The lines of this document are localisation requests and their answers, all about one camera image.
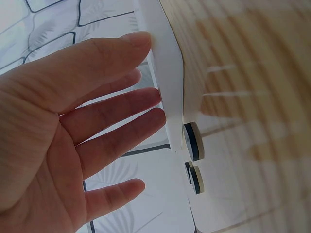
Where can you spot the person's left hand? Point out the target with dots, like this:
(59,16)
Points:
(36,145)

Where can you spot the person's left thumb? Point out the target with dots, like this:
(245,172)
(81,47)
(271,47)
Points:
(104,63)

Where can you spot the large black and beige disc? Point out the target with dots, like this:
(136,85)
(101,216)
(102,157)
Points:
(193,143)

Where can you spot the small black and beige disc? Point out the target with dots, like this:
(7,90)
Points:
(197,180)
(187,168)

